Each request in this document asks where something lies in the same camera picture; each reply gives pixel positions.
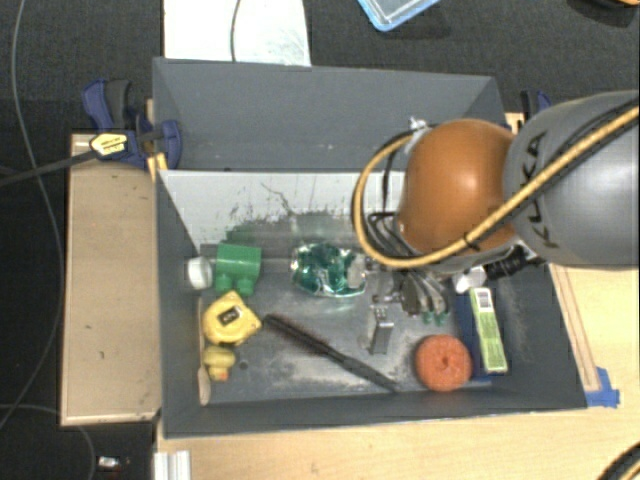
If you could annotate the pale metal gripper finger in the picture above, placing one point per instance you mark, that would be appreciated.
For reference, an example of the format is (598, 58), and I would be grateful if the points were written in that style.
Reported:
(382, 298)
(382, 335)

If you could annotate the blue flat box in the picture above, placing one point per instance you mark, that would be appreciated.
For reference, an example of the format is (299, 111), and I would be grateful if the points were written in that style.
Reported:
(464, 323)

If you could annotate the black comb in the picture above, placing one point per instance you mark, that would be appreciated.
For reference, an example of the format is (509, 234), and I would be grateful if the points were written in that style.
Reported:
(325, 350)

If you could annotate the green crumpled foil packet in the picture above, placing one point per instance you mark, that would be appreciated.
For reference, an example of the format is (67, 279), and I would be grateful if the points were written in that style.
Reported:
(322, 270)

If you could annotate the orange round sponge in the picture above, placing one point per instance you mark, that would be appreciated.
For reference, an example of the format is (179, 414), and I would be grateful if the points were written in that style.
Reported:
(442, 363)

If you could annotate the green and white box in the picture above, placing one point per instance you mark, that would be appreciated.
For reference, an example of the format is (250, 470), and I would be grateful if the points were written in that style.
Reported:
(487, 333)

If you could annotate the green toy block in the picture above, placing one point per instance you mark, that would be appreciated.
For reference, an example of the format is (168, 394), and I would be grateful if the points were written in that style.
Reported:
(237, 263)

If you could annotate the yellow tape measure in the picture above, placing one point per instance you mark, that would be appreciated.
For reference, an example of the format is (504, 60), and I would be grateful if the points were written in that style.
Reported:
(227, 320)

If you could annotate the yellow rubber duck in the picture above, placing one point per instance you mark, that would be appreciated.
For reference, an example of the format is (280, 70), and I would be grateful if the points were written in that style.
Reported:
(218, 360)

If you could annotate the white round cap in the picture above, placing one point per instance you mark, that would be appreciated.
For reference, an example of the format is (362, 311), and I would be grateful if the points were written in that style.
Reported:
(200, 273)

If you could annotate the beige flat stick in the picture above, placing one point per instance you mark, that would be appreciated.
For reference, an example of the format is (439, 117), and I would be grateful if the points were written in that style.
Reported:
(204, 388)

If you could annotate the grey metal bin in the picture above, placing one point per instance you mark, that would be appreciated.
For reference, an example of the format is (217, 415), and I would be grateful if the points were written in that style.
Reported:
(300, 118)

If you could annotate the black cylinder on white bracket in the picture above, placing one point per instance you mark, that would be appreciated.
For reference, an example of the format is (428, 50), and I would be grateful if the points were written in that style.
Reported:
(505, 265)

